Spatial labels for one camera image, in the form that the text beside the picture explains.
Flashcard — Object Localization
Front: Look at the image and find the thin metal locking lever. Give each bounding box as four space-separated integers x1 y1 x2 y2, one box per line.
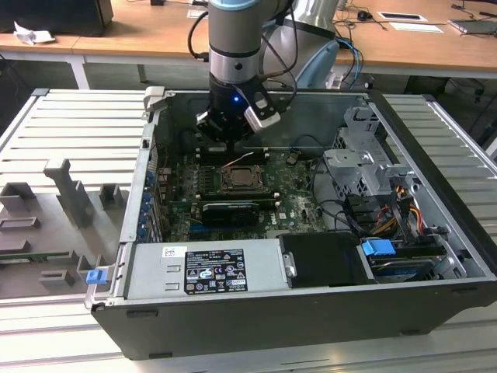
220 152 255 169

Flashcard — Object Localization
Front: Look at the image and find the metal socket cover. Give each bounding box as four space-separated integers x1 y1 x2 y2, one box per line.
219 165 270 193

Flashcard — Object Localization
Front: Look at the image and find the CPU socket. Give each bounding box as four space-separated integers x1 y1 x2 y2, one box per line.
215 162 273 196

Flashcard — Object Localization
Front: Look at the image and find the grey case latch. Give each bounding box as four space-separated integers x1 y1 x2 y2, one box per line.
143 85 169 114

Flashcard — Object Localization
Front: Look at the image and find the green motherboard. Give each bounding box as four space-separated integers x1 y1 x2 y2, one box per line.
155 149 331 242

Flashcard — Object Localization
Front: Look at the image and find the long wooden desk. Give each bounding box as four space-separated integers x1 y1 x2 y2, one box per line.
0 0 497 91

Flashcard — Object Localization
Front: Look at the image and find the white power adapter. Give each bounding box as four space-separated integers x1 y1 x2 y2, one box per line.
325 71 345 91

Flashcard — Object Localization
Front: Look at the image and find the black graphics card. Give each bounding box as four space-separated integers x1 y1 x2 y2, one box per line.
200 200 267 229

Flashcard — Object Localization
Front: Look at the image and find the silver perforated drive cage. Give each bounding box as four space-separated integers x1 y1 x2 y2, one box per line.
321 105 415 203

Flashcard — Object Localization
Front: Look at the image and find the silver power supply unit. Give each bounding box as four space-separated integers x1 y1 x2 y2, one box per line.
110 237 291 301

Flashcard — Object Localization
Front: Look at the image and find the black box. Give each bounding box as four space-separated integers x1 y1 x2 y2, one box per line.
0 0 114 38

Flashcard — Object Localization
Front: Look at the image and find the black plastic shroud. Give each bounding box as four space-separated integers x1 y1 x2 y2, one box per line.
279 232 376 289

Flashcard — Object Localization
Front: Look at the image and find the crumpled white paper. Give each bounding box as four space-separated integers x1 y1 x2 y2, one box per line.
13 21 56 46

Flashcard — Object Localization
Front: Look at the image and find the hard disk in blue carrier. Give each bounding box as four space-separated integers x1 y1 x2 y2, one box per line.
359 239 447 284

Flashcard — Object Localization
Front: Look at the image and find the grey parts rack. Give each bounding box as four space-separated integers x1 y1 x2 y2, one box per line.
0 158 133 300

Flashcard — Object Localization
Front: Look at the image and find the blue case latch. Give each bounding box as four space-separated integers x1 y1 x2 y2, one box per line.
85 269 107 288

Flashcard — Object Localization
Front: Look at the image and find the black silver PC case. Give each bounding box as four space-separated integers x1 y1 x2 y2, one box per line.
83 87 497 361

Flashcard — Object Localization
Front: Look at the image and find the green RAM stick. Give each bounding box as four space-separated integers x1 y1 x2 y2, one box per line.
0 252 73 262

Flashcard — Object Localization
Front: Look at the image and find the grey laptop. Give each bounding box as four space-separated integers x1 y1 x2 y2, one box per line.
448 17 497 38

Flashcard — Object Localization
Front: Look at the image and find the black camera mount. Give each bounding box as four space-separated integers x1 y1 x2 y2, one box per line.
236 82 281 121

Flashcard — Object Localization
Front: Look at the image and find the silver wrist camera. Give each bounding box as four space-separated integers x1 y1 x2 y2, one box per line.
243 104 282 134

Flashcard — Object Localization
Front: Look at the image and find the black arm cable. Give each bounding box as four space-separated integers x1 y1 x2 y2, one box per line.
187 10 213 63

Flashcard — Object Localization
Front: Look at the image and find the blue cable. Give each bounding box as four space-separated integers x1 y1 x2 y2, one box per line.
341 37 364 92

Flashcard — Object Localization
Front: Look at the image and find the black plastic cable holder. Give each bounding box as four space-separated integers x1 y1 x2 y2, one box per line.
344 193 380 236

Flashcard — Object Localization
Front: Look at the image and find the multicolour power wire bundle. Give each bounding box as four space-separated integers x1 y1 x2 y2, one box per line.
372 185 423 242

